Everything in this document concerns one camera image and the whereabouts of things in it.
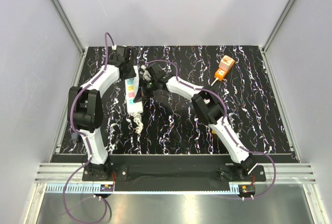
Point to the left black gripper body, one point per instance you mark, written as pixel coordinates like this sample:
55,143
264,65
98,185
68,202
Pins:
130,72

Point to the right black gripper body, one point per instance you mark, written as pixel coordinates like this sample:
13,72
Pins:
149,87

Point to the white multi-socket power strip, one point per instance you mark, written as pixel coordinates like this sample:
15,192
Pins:
132,86

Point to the teal usb charger plug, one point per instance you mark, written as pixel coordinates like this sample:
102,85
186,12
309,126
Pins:
75,137

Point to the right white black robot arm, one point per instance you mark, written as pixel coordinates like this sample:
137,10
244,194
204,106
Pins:
208,106

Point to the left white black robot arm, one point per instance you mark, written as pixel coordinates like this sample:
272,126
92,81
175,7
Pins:
85,110

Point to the orange white socket cube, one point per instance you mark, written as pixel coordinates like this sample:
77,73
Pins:
224,67

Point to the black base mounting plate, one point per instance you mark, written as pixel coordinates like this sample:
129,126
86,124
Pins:
165,173

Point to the aluminium frame rail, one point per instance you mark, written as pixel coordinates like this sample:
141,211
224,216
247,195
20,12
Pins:
68,26

